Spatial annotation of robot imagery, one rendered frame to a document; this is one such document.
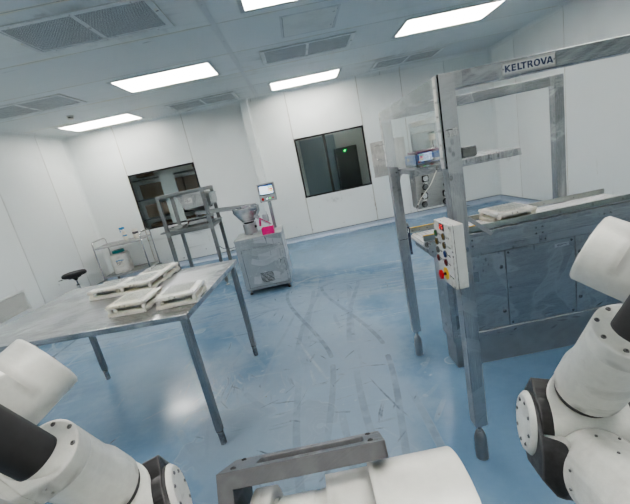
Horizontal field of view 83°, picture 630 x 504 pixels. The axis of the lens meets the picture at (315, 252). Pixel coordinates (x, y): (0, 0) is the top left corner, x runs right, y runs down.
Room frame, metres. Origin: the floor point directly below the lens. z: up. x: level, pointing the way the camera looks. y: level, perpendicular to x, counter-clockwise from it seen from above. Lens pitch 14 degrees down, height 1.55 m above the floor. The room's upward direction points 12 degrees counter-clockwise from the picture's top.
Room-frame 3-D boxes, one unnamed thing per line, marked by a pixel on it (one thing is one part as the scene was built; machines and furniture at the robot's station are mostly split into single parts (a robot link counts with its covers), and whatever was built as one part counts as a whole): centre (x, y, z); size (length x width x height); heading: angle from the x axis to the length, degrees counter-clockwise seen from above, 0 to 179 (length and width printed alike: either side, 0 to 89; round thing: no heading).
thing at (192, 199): (5.33, 1.45, 0.75); 1.43 x 1.06 x 1.50; 90
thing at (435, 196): (2.10, -0.75, 1.25); 0.22 x 0.11 x 0.20; 89
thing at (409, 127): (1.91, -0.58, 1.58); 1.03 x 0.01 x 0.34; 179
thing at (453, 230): (1.37, -0.54, 1.08); 0.17 x 0.06 x 0.26; 179
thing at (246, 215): (4.85, 0.73, 0.95); 0.49 x 0.36 x 0.37; 90
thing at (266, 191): (4.94, 0.47, 1.07); 0.23 x 0.10 x 0.62; 90
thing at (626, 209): (2.21, -1.33, 0.88); 1.30 x 0.29 x 0.10; 89
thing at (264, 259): (4.80, 0.68, 0.38); 0.63 x 0.57 x 0.76; 90
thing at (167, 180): (7.36, 2.64, 1.43); 1.32 x 0.01 x 1.11; 90
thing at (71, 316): (2.47, 1.46, 0.87); 1.50 x 1.10 x 0.04; 85
